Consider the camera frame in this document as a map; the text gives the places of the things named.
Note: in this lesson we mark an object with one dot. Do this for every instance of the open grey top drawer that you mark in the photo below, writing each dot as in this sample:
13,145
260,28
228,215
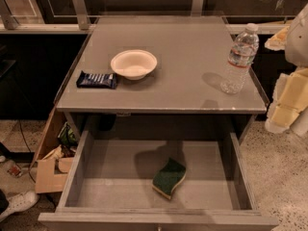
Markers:
109,188

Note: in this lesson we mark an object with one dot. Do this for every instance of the green snack bag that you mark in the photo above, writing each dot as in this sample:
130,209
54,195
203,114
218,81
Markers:
66,136

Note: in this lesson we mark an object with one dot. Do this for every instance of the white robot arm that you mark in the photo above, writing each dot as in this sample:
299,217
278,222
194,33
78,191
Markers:
296,48

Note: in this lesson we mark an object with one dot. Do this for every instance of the white paper bowl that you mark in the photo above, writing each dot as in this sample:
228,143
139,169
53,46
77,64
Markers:
133,64

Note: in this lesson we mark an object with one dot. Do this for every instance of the dark blue snack bar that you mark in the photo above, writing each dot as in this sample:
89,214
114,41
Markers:
99,81

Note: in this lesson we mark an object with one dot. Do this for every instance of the clear plastic water bottle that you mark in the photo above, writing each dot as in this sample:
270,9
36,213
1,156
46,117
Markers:
240,59

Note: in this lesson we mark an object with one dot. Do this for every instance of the brown cardboard box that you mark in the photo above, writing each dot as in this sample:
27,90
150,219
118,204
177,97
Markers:
51,174

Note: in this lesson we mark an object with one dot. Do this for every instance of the green and yellow sponge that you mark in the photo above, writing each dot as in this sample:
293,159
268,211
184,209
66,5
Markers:
167,179

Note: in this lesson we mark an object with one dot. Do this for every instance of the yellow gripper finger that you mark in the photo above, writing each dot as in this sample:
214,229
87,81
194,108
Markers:
289,107
277,41

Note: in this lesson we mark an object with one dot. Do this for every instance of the metal railing frame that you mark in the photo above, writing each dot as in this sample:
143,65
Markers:
85,12

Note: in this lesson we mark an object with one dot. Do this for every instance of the white sneaker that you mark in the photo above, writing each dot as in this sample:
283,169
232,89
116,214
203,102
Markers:
17,203

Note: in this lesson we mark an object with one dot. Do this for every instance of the grey counter cabinet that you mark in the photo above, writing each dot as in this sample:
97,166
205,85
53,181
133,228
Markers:
192,54

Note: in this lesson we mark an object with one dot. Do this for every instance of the small bottle on floor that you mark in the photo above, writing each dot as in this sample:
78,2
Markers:
12,168

